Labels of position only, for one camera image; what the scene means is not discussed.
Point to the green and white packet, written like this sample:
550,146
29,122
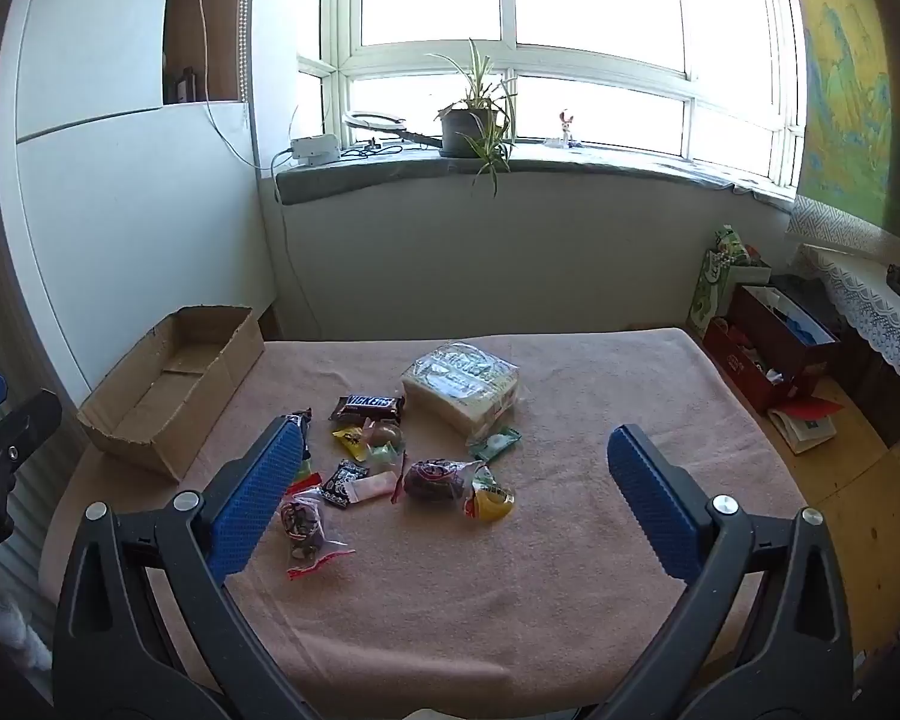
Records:
495,444

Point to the pale pink packet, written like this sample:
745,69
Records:
375,487

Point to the open book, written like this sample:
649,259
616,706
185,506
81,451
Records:
806,431

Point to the low red box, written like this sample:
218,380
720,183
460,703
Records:
735,364

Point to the potted spider plant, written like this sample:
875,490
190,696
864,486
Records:
465,131

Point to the white cabinet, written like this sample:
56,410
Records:
120,202

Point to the grey window sill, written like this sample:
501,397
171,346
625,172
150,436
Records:
570,165

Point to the black and white patterned packet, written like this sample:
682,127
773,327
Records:
343,484

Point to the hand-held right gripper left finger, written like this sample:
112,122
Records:
259,495

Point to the brown cardboard box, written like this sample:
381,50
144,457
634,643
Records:
172,382

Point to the white lace cloth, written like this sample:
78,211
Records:
870,307

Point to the white framed window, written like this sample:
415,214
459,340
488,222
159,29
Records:
506,52

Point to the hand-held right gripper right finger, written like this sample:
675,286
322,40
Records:
649,495

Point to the small animal figurine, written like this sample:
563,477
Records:
568,131

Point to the white fluffy cloth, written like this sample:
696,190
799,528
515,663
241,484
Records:
15,630

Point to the yellow snack packet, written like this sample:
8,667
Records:
351,444

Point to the large dark red box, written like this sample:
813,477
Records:
765,337

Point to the dark red snack packet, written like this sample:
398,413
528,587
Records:
431,480

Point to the pink tablecloth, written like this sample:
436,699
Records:
495,600

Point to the yellow and green packet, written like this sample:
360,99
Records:
491,502

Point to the packed brown egg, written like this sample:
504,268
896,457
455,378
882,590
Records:
385,435

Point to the wrapped sliced bread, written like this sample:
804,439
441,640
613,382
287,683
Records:
457,386

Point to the clear red-edged snack packet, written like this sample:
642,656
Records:
306,529

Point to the wall map poster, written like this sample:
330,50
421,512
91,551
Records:
847,127

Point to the white power box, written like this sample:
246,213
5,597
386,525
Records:
315,148

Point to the green paper bag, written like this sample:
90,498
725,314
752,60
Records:
709,277

